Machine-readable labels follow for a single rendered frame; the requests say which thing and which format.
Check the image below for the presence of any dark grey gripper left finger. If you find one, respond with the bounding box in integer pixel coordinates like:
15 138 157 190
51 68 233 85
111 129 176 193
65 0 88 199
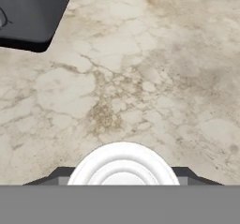
23 166 78 187

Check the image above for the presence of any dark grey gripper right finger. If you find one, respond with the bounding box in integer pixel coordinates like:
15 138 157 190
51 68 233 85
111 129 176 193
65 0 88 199
171 166 224 187

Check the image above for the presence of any black hob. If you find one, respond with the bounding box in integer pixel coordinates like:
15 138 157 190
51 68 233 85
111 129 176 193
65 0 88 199
0 0 78 53

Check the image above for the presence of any white round ringed object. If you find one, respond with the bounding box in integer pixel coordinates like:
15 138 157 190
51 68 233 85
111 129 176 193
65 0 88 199
67 141 181 187

